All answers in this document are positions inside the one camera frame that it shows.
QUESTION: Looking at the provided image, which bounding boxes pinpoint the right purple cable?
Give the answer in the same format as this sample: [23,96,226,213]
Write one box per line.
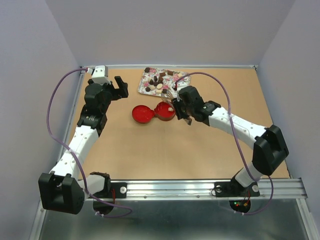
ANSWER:
[174,72,275,216]

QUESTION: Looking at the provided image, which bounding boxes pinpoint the metal serving tongs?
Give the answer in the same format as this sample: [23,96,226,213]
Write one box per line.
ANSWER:
[161,89,192,126]

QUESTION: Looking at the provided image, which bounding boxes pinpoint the aluminium mounting rail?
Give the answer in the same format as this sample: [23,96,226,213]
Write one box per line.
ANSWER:
[111,178,308,201]

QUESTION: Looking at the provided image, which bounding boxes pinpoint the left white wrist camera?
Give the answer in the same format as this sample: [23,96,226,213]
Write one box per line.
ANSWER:
[91,65,111,85]

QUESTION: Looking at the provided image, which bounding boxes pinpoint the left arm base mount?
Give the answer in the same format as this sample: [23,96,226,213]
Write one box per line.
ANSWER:
[88,171,128,216]

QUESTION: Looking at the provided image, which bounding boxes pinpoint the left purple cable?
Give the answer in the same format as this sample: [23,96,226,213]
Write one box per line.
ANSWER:
[46,68,133,218]

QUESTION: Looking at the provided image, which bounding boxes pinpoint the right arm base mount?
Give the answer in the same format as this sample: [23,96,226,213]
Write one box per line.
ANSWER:
[210,179,260,214]

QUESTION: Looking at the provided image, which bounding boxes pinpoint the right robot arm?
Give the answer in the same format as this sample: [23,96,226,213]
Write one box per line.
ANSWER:
[171,86,289,195]

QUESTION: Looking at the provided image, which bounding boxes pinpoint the red tin lid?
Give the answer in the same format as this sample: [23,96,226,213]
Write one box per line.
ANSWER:
[131,105,155,124]

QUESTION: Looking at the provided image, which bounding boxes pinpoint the floral rectangular tray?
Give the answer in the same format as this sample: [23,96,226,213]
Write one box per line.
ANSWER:
[137,67,191,97]

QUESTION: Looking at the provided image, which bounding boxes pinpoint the red round tin box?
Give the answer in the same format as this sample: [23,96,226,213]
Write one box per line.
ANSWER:
[154,101,176,121]

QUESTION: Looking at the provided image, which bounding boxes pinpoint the purple cable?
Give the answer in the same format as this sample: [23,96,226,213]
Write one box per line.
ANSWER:
[46,68,133,218]
[174,72,275,216]

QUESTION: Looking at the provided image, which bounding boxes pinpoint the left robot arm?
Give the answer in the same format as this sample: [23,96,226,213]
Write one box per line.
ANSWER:
[38,76,129,215]

